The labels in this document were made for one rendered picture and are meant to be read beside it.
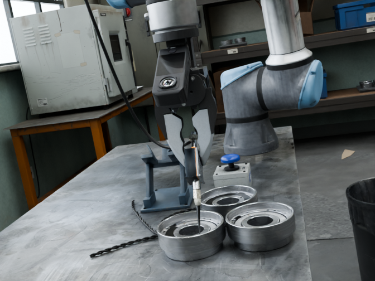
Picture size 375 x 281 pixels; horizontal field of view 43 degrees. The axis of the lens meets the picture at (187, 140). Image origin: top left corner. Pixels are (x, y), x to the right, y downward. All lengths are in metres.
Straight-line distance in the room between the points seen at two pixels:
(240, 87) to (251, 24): 3.52
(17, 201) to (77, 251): 2.38
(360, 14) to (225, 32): 1.28
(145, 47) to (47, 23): 1.73
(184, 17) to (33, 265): 0.46
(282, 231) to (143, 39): 4.05
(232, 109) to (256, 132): 0.09
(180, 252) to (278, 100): 0.60
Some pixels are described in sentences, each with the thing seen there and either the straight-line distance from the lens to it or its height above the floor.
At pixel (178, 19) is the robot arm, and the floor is 1.15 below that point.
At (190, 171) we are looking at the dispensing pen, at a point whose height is 0.92.
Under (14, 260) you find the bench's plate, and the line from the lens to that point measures 0.88.
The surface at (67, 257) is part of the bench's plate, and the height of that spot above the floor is 0.80.
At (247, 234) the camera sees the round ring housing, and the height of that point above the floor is 0.83.
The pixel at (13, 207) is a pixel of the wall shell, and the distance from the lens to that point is 3.17.
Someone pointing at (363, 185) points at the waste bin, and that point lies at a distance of 2.14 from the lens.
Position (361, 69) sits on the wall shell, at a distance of 4.80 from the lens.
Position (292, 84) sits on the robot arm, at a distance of 1.18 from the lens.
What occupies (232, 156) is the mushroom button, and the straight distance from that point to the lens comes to 0.96.
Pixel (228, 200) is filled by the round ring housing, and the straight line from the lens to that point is 0.87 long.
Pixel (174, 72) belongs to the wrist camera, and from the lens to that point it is 0.67.
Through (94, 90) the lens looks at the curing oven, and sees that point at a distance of 3.01.
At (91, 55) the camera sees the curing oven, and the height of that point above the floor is 1.13.
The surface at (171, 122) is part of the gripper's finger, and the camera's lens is 0.73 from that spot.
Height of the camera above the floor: 1.11
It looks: 12 degrees down
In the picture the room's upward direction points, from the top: 9 degrees counter-clockwise
